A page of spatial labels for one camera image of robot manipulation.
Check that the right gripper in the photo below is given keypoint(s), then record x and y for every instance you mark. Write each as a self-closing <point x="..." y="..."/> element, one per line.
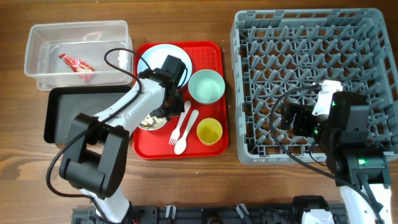
<point x="304" y="113"/>

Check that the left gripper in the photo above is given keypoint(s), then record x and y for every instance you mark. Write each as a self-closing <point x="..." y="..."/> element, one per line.
<point x="179" y="108"/>

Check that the food scraps and rice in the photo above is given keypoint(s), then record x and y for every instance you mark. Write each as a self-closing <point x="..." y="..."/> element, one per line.
<point x="150" y="121"/>

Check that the light blue small bowl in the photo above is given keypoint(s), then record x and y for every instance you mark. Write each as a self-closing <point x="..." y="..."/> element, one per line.
<point x="152" y="123"/>

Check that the white plastic fork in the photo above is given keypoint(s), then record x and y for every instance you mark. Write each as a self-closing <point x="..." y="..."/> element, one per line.
<point x="176" y="132"/>

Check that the mint green bowl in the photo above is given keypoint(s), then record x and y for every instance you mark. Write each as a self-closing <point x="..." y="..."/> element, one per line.
<point x="206" y="86"/>

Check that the white plastic spoon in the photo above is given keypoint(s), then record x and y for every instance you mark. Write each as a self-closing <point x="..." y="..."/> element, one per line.
<point x="181" y="144"/>

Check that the yellow plastic cup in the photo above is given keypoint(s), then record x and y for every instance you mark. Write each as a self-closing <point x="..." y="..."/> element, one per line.
<point x="209" y="131"/>

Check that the light blue plate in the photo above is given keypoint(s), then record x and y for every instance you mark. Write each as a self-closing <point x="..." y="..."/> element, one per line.
<point x="155" y="56"/>

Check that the white napkin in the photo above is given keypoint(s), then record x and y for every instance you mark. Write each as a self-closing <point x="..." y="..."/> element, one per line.
<point x="123" y="59"/>

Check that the red snack wrapper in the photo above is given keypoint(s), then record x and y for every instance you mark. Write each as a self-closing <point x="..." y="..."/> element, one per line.
<point x="78" y="66"/>

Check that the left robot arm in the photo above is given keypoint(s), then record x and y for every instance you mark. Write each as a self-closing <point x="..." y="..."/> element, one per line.
<point x="94" y="158"/>

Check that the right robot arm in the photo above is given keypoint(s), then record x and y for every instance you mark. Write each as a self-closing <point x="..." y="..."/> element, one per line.
<point x="360" y="169"/>

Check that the grey dishwasher rack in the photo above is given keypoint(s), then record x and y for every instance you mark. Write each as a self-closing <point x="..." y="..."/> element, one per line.
<point x="278" y="51"/>

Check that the red serving tray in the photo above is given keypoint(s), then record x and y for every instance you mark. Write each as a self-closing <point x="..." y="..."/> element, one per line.
<point x="155" y="144"/>

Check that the clear plastic bin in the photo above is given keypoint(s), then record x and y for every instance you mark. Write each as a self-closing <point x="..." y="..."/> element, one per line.
<point x="96" y="42"/>

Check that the black plastic tray bin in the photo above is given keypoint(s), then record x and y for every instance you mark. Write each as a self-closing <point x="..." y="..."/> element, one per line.
<point x="65" y="103"/>

